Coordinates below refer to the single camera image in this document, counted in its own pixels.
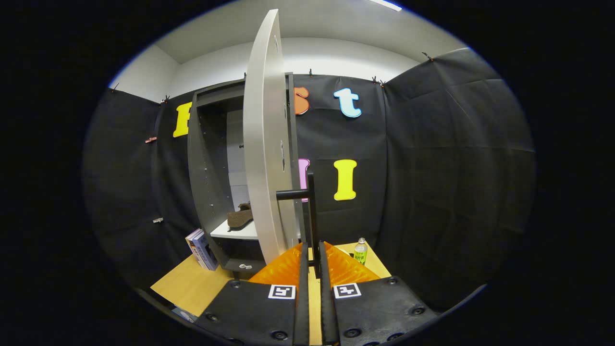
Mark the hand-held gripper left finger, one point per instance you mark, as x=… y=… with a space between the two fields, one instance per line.
x=301 y=307

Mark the grey shoe cabinet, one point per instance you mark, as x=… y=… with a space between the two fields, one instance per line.
x=204 y=158

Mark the green label bottle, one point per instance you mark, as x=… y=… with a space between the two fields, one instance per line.
x=361 y=252

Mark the brown fuzzy shoe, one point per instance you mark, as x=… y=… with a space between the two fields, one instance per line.
x=239 y=218

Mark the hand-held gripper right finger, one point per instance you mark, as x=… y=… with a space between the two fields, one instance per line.
x=327 y=307

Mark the long ceiling light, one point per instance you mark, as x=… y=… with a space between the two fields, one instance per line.
x=386 y=5

